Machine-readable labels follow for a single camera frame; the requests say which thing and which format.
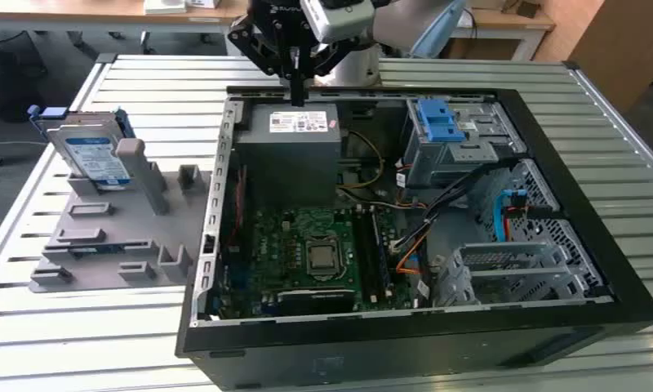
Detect green motherboard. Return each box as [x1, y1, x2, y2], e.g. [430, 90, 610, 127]
[217, 203, 434, 320]

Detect grey power supply unit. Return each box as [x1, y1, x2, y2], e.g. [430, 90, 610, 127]
[233, 104, 342, 207]

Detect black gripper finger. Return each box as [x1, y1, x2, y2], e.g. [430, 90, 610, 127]
[226, 15, 302, 108]
[300, 35, 374, 108]

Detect black cable bundle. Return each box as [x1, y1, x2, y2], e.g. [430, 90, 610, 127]
[390, 157, 524, 254]

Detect wooden cabinet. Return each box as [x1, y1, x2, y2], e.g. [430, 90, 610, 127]
[532, 0, 653, 115]

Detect power wire with black plug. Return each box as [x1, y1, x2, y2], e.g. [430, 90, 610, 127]
[506, 190, 566, 218]

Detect silver CPU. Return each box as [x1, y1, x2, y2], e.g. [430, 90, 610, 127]
[306, 243, 341, 270]

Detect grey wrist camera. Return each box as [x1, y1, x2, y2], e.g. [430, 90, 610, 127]
[298, 0, 374, 43]

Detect black mesh bin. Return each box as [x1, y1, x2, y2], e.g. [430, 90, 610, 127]
[0, 28, 50, 123]

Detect orange wire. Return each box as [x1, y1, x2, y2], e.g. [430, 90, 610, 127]
[394, 240, 430, 274]

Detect grey parts rack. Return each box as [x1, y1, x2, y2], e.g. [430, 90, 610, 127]
[26, 137, 214, 293]

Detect wooden desk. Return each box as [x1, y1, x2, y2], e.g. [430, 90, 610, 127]
[0, 0, 252, 56]
[445, 7, 556, 62]

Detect blue wire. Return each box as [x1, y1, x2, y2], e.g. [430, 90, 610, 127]
[492, 189, 516, 246]

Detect thin red wire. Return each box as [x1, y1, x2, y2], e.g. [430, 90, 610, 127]
[222, 165, 250, 253]

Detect metal drive cage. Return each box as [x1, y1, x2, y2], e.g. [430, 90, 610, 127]
[401, 97, 526, 189]

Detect RAM stick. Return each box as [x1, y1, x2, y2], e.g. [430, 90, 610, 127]
[68, 243, 126, 256]

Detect black graphics card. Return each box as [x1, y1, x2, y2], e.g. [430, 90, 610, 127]
[274, 287, 356, 315]

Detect black PC case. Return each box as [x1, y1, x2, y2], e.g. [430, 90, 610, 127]
[174, 84, 653, 391]

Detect hard disk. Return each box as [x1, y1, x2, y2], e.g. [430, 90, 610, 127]
[26, 105, 138, 193]

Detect black RAM slot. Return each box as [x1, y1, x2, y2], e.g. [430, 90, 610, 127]
[372, 207, 394, 299]
[356, 206, 376, 301]

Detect blue drive latch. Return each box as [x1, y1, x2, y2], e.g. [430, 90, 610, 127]
[416, 97, 464, 143]

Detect yellow wire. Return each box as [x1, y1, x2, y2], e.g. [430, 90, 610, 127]
[336, 129, 386, 189]

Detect CPU socket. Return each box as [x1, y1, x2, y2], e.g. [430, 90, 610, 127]
[301, 233, 349, 283]

